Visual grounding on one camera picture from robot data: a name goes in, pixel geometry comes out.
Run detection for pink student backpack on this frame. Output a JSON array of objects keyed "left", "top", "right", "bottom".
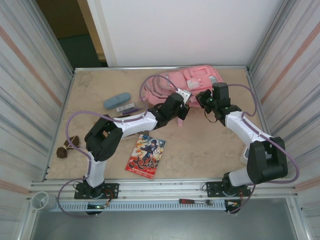
[{"left": 142, "top": 64, "right": 225, "bottom": 128}]

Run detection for small grey rectangular box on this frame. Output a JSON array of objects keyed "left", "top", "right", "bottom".
[{"left": 116, "top": 102, "right": 138, "bottom": 113}]

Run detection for blue glasses case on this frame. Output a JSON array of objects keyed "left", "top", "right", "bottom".
[{"left": 103, "top": 92, "right": 131, "bottom": 110}]

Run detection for red manga comic book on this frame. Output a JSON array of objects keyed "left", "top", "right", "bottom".
[{"left": 124, "top": 134, "right": 167, "bottom": 180}]

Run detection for purple pen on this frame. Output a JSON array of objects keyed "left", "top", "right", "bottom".
[{"left": 119, "top": 106, "right": 143, "bottom": 116}]

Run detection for small electronics board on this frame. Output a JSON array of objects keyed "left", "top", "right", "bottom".
[
  {"left": 224, "top": 199, "right": 242, "bottom": 210},
  {"left": 86, "top": 202, "right": 108, "bottom": 210}
]

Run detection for aluminium mounting rail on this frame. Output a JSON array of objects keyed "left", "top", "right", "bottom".
[{"left": 29, "top": 177, "right": 300, "bottom": 200}]

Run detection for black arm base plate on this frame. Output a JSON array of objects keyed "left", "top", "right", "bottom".
[
  {"left": 205, "top": 181, "right": 251, "bottom": 200},
  {"left": 73, "top": 182, "right": 120, "bottom": 200}
]

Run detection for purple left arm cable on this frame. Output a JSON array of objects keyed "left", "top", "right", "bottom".
[{"left": 57, "top": 74, "right": 180, "bottom": 219}]

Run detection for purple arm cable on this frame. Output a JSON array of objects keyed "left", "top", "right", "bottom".
[
  {"left": 226, "top": 83, "right": 301, "bottom": 216},
  {"left": 57, "top": 74, "right": 180, "bottom": 219}
]

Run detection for ratchet wrench with red handle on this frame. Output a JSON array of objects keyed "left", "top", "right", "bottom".
[{"left": 178, "top": 198, "right": 215, "bottom": 206}]

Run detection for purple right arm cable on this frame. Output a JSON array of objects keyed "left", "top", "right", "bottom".
[{"left": 226, "top": 83, "right": 301, "bottom": 216}]

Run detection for white door frame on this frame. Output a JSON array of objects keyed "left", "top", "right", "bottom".
[{"left": 86, "top": 0, "right": 118, "bottom": 68}]

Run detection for white slotted cable duct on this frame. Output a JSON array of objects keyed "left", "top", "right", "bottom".
[{"left": 53, "top": 201, "right": 227, "bottom": 211}]

